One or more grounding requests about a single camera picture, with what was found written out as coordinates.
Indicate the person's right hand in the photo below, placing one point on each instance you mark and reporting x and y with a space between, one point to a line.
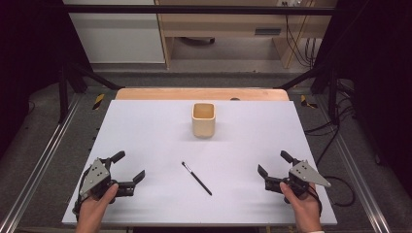
304 208

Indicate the aluminium floor rail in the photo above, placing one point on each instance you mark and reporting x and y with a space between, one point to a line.
359 181
42 161

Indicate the person's left hand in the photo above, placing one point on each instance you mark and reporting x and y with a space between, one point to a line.
92 210

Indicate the black frame strut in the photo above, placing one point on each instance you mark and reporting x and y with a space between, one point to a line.
333 97
63 97

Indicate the black curtain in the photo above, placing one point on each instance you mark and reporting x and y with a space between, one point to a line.
379 81
29 64

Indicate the grey desk label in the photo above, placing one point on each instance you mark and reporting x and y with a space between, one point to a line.
267 31

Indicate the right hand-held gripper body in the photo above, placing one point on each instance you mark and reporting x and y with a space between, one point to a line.
306 173

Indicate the light wooden desk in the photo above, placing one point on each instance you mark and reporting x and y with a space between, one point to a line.
226 24

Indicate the beige square cup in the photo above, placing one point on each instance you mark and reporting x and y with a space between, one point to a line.
203 119

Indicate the black pen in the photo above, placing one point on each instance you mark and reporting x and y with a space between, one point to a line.
196 178

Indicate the yellow black tape strip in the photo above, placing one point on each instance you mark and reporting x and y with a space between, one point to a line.
98 101
305 101

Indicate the black horizontal frame bar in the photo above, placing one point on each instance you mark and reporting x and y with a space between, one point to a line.
194 9

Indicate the white cabinet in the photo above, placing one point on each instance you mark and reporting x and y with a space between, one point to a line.
116 35

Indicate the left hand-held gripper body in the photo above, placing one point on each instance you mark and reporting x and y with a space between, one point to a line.
95 174

